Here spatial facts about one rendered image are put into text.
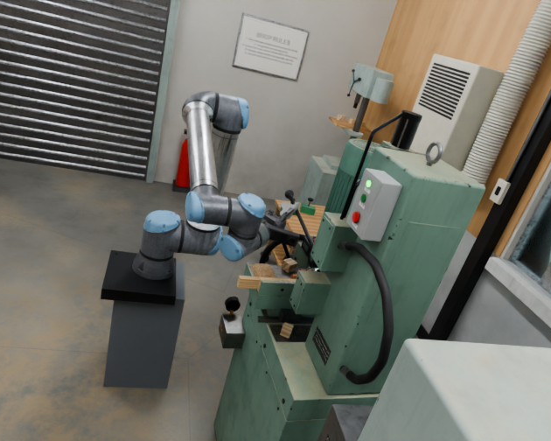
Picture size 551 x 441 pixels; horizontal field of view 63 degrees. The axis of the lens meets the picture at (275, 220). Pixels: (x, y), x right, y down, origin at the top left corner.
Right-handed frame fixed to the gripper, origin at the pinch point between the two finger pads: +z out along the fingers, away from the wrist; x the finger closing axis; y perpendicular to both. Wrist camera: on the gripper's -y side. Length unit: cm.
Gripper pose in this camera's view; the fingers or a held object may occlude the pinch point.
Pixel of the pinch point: (295, 220)
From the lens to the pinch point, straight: 168.2
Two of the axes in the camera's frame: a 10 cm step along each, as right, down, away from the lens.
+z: 5.7, -2.9, 7.7
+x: -2.7, 8.2, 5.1
